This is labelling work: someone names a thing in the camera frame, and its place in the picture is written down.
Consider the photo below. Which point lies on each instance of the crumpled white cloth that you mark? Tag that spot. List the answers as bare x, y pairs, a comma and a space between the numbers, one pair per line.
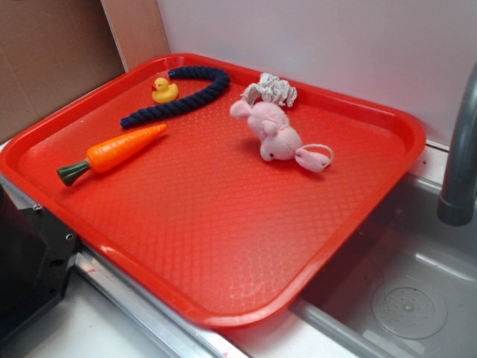
271, 89

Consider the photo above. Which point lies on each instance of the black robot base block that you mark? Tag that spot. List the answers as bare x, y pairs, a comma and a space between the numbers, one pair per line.
37, 254

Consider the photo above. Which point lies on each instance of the orange plastic carrot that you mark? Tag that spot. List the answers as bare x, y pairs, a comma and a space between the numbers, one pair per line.
109, 154

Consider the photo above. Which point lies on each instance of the grey plastic sink basin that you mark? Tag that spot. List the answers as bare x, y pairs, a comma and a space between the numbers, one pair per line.
403, 284

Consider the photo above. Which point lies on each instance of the pink plush bunny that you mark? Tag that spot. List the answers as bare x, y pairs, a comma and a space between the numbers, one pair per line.
278, 139

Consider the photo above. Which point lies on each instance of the red plastic tray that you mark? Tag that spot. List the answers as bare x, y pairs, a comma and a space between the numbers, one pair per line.
198, 218

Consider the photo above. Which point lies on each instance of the yellow rubber duck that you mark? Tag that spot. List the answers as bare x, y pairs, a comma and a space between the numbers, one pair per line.
163, 91

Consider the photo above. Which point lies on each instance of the brown cardboard panel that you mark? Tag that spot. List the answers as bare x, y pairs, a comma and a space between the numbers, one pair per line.
54, 52

